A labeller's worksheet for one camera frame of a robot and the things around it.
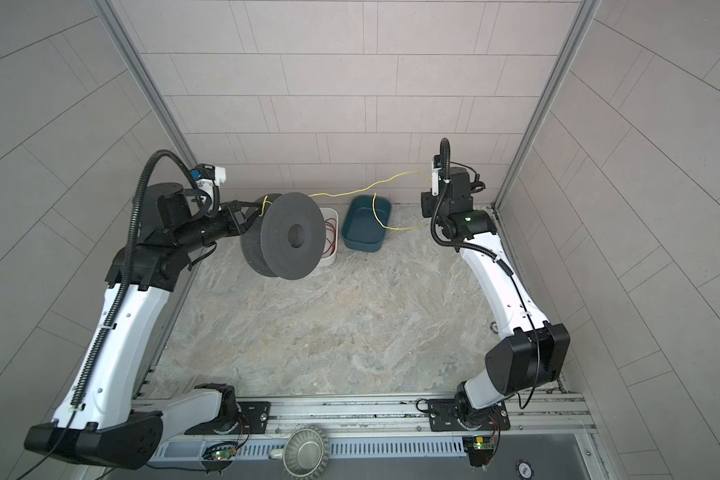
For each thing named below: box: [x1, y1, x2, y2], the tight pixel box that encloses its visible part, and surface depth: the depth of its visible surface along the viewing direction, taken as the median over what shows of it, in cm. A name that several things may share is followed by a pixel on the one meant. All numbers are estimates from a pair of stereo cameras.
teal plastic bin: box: [342, 194, 392, 252], surface depth 111 cm
